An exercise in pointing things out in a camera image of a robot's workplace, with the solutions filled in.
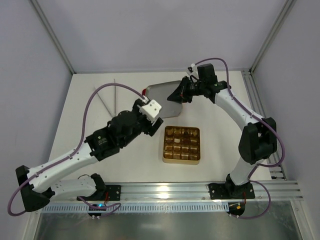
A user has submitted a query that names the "square metal plate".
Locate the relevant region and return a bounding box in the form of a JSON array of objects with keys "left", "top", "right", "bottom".
[{"left": 145, "top": 80, "right": 183, "bottom": 119}]

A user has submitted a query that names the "gold chocolate box tray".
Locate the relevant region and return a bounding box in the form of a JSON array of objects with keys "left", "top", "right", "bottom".
[{"left": 162, "top": 126, "right": 201, "bottom": 165}]

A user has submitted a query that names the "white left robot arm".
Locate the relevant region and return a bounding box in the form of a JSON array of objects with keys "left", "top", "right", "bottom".
[{"left": 15, "top": 99, "right": 163, "bottom": 212}]

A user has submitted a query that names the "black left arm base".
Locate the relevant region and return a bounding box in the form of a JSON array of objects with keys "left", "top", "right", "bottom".
[{"left": 80, "top": 173, "right": 122, "bottom": 201}]

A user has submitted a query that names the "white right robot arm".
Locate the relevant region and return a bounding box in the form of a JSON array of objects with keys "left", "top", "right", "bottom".
[{"left": 167, "top": 77, "right": 277, "bottom": 199}]

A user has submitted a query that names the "red tray lid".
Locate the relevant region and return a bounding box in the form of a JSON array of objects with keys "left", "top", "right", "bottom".
[{"left": 141, "top": 88, "right": 147, "bottom": 96}]

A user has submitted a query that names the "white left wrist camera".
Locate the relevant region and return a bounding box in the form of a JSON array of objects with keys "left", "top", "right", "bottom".
[{"left": 139, "top": 99, "right": 162, "bottom": 122}]

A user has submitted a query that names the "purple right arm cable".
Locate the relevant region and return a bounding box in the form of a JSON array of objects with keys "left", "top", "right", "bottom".
[{"left": 193, "top": 57, "right": 286, "bottom": 220}]

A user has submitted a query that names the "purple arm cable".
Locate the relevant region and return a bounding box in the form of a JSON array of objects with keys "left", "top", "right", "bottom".
[
  {"left": 6, "top": 83, "right": 148, "bottom": 217},
  {"left": 193, "top": 57, "right": 286, "bottom": 220}
]

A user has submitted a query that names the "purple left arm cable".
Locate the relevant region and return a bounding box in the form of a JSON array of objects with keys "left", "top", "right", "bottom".
[{"left": 6, "top": 83, "right": 148, "bottom": 217}]

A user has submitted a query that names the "slotted cable duct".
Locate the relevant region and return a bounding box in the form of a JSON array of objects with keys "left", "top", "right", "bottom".
[{"left": 41, "top": 201, "right": 229, "bottom": 214}]

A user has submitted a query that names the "aluminium front rail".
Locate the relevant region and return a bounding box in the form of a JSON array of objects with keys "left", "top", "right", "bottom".
[{"left": 119, "top": 180, "right": 304, "bottom": 203}]

